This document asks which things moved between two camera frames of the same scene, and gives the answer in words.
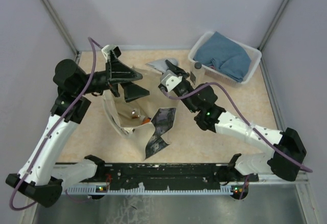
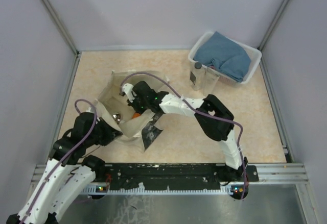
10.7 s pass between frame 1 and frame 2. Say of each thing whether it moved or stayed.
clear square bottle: stayed
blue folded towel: stayed
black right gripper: moved
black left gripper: moved
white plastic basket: stayed
